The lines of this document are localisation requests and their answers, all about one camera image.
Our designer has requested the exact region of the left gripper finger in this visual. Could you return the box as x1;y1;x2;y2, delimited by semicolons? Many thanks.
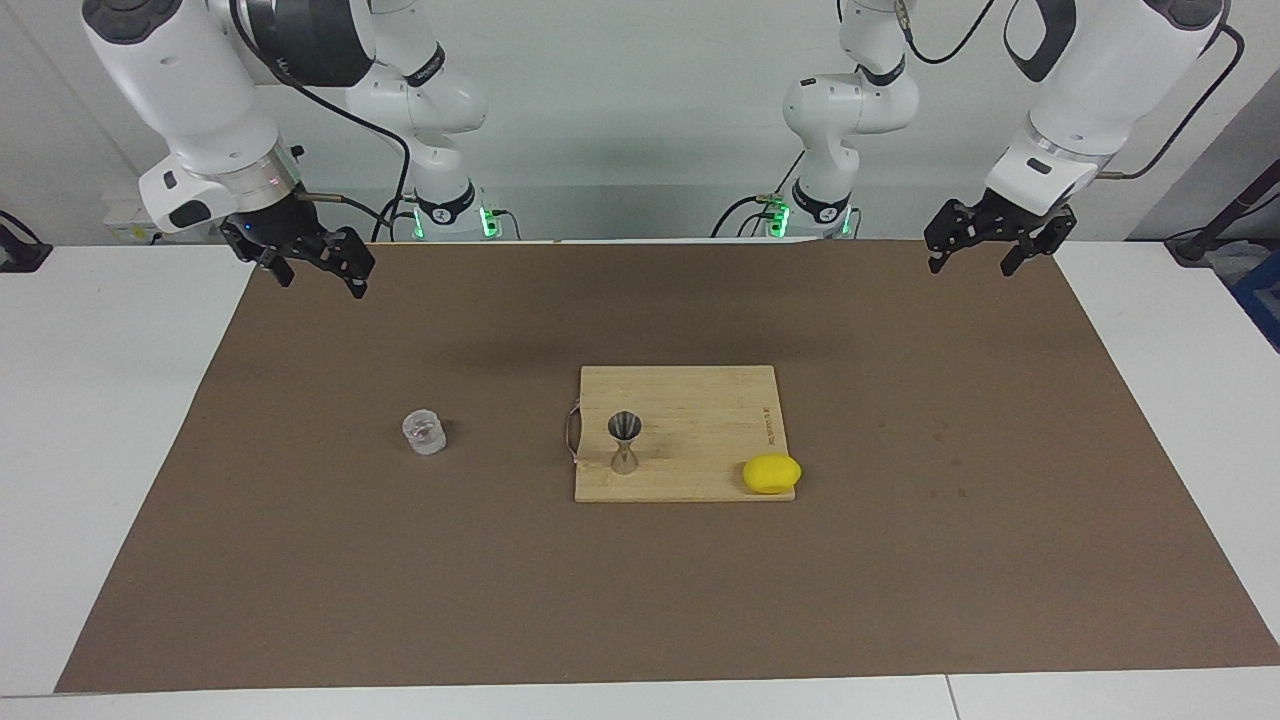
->
922;198;1007;275
1000;211;1079;277

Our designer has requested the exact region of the yellow lemon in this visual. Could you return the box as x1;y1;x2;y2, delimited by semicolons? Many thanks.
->
742;454;802;496

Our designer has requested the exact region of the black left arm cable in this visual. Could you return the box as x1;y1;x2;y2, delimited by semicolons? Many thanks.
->
1095;22;1248;181

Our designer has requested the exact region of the black stand leg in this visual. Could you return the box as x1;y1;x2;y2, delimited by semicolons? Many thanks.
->
1165;160;1280;266

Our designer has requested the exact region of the black base cable bundle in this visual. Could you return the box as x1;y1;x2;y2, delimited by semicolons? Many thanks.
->
372;195;421;243
710;150;803;239

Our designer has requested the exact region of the black clamp base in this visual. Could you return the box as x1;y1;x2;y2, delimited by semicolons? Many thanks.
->
0;210;53;273

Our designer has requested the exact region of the wooden cutting board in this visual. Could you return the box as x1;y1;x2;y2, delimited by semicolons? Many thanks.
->
565;365;797;503

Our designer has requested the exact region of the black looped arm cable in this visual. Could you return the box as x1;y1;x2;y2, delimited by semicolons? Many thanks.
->
900;0;1004;67

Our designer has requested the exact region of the clear glass cup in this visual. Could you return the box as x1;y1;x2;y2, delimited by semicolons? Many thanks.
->
402;408;448;456

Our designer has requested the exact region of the blue crate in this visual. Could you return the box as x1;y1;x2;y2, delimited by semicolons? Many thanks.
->
1228;250;1280;353

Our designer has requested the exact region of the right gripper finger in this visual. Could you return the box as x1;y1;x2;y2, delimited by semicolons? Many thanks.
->
317;227;377;300
221;221;295;289

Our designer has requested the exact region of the brown table mat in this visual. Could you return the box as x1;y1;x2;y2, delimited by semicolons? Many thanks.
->
55;240;1280;693

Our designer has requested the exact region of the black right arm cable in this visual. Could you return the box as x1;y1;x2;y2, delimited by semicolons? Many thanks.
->
230;0;413;243

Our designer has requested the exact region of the white wall socket box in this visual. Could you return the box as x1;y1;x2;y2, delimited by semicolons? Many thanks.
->
103;195;213;244

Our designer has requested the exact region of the metal double jigger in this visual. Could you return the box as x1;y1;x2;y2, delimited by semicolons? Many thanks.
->
607;410;644;475

